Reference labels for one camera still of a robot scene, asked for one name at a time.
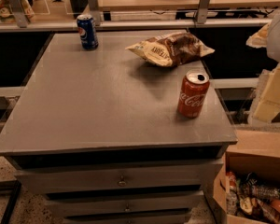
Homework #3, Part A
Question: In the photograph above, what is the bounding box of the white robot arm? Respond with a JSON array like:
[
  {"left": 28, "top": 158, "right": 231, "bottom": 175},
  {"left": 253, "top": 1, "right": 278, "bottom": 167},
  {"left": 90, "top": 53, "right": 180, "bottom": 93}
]
[{"left": 246, "top": 11, "right": 280, "bottom": 126}]

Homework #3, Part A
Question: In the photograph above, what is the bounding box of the red coca-cola can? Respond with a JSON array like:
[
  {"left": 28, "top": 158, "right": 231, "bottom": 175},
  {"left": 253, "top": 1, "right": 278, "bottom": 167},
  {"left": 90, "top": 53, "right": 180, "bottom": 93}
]
[{"left": 177, "top": 71, "right": 210, "bottom": 119}]

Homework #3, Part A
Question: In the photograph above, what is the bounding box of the blue pepsi can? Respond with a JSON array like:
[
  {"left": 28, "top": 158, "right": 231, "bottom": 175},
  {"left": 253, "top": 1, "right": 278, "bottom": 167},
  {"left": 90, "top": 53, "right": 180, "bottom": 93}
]
[{"left": 77, "top": 14, "right": 98, "bottom": 49}]

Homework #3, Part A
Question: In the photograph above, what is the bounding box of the cardboard box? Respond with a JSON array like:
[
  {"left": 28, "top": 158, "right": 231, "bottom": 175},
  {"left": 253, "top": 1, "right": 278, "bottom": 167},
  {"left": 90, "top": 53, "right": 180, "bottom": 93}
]
[{"left": 213, "top": 130, "right": 280, "bottom": 224}]

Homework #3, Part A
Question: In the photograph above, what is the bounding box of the brown white chip bag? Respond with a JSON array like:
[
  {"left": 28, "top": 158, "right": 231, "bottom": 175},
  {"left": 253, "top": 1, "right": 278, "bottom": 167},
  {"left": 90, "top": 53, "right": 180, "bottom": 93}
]
[{"left": 127, "top": 32, "right": 215, "bottom": 67}]

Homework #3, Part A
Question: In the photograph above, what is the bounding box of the brown snack packet in box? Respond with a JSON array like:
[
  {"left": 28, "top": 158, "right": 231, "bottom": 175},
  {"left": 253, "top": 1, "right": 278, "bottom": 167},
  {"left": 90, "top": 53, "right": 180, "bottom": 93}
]
[{"left": 251, "top": 198, "right": 280, "bottom": 224}]

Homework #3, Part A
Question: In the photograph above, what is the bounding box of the top drawer round knob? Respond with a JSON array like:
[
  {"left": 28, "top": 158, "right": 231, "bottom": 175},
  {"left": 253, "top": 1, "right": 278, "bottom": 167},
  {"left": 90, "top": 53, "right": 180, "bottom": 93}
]
[{"left": 118, "top": 175, "right": 127, "bottom": 187}]

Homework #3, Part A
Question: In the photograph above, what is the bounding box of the drawer round knob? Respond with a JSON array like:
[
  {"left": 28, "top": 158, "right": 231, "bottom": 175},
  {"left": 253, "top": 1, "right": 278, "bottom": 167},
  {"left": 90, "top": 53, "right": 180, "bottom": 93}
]
[
  {"left": 118, "top": 175, "right": 127, "bottom": 187},
  {"left": 124, "top": 204, "right": 132, "bottom": 213}
]

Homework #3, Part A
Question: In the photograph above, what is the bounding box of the middle drawer round knob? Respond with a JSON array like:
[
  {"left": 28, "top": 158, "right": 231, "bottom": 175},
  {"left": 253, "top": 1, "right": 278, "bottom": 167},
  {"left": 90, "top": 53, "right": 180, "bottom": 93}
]
[{"left": 124, "top": 204, "right": 132, "bottom": 213}]

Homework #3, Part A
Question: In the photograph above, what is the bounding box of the metal glass railing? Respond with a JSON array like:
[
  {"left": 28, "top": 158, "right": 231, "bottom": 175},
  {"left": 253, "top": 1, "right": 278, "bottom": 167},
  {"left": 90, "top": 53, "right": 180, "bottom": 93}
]
[{"left": 0, "top": 0, "right": 280, "bottom": 33}]

